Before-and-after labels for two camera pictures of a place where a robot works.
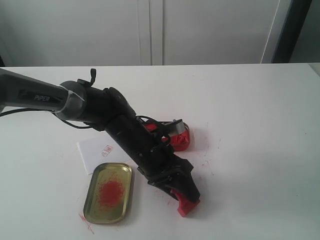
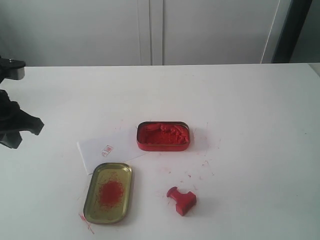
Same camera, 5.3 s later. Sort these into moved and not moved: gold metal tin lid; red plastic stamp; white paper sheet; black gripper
Moved: black gripper
Not moved: white paper sheet; gold metal tin lid; red plastic stamp
